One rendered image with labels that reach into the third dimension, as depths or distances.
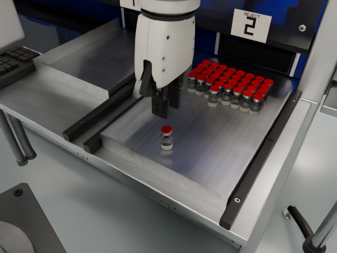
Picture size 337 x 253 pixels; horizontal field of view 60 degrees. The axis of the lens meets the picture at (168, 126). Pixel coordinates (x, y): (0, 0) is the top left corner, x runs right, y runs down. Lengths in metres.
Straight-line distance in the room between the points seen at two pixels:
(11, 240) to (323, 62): 0.66
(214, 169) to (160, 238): 0.95
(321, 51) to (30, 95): 0.66
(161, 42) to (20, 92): 0.48
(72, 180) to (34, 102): 1.01
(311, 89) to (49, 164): 1.47
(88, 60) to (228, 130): 0.45
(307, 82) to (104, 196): 1.18
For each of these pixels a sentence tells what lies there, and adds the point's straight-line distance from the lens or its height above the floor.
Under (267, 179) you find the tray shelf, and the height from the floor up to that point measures 0.88.
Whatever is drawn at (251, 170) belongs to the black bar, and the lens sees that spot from 0.52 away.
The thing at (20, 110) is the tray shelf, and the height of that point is 0.88.
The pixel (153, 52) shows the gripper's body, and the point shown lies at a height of 1.10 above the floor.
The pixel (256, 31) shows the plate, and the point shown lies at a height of 1.01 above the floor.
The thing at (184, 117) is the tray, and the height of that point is 0.88.
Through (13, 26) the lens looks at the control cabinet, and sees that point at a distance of 1.23.
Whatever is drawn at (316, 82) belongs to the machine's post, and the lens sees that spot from 0.73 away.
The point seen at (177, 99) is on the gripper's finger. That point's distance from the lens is 0.50.
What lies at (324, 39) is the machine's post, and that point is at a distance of 0.69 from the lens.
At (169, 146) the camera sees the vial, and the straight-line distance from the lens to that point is 0.55.
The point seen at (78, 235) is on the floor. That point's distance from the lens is 1.51.
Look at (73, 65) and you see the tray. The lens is 0.85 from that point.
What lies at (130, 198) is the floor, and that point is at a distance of 1.57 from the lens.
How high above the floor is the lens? 1.29
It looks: 42 degrees down
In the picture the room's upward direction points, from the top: straight up
